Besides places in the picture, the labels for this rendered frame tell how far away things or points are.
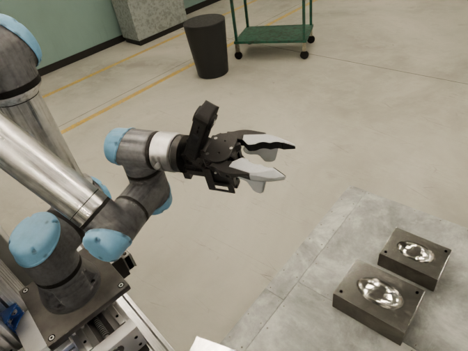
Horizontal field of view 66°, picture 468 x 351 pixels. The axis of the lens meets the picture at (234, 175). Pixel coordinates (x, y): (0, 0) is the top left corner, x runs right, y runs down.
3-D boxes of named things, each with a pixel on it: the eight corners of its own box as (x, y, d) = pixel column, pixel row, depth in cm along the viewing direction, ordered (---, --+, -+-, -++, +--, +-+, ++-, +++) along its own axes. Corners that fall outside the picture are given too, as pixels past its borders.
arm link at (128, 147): (131, 152, 79) (118, 118, 73) (175, 157, 75) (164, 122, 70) (109, 174, 73) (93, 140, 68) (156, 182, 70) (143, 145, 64)
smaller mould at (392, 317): (331, 306, 108) (333, 293, 103) (355, 271, 116) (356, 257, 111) (400, 346, 97) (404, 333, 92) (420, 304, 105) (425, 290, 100)
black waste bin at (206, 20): (186, 76, 448) (174, 24, 409) (213, 61, 473) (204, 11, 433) (212, 84, 420) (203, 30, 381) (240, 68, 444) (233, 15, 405)
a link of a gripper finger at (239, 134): (267, 134, 66) (219, 138, 67) (266, 127, 64) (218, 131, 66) (267, 152, 62) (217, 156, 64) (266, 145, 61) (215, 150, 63)
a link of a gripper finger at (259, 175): (287, 195, 61) (243, 177, 65) (285, 170, 57) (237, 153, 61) (278, 208, 59) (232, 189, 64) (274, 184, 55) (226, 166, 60)
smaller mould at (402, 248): (377, 264, 117) (379, 253, 113) (393, 238, 123) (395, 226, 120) (433, 292, 107) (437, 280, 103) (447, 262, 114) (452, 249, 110)
